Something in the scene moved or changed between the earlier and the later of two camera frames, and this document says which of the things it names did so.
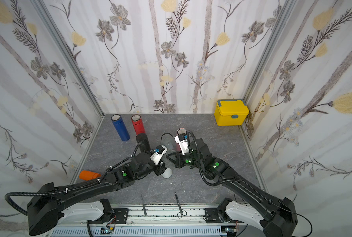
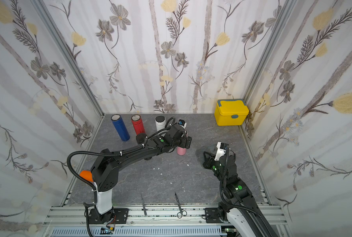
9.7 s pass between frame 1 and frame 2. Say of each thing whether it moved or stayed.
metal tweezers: stayed
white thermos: moved
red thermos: stayed
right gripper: moved
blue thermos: stayed
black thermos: stayed
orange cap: stayed
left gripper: moved
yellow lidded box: stayed
